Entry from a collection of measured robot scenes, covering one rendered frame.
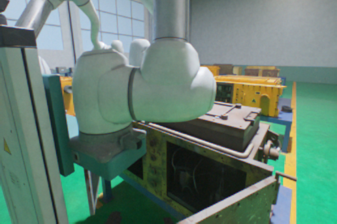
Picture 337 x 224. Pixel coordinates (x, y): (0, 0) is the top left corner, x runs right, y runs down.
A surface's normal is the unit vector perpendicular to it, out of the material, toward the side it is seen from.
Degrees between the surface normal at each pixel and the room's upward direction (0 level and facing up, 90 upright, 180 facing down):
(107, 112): 97
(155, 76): 74
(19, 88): 90
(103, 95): 87
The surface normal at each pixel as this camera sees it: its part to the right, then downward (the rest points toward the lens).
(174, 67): 0.05, 0.00
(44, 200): 0.87, 0.11
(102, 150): 0.05, -0.89
